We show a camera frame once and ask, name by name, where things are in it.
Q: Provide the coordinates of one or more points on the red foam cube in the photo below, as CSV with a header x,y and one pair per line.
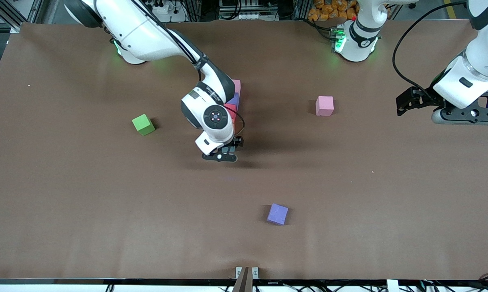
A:
x,y
231,109

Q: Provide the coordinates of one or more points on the orange snack bags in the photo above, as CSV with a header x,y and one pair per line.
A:
x,y
329,10

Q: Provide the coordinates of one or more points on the brown strip with white brackets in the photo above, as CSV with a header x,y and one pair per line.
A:
x,y
246,280

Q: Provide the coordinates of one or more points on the green foam cube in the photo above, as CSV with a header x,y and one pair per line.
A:
x,y
143,124

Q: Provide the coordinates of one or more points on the long white power strip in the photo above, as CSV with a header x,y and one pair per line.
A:
x,y
239,16

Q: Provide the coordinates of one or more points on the aluminium frame profile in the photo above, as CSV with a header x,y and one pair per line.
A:
x,y
8,16

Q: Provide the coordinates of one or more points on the white power strip with plugs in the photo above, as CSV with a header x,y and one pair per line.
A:
x,y
160,8

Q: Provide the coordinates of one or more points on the white tag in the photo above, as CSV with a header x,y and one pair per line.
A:
x,y
392,286

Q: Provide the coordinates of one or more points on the pink foam cube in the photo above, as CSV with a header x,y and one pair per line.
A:
x,y
324,106
237,86

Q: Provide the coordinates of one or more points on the purple foam cube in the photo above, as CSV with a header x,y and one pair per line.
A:
x,y
277,213
235,99

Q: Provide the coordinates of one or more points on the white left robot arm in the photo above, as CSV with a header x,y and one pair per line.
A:
x,y
479,61

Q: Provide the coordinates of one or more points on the brown table cover sheet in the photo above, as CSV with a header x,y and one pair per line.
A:
x,y
227,243

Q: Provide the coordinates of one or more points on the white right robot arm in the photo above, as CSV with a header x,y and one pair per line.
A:
x,y
146,36

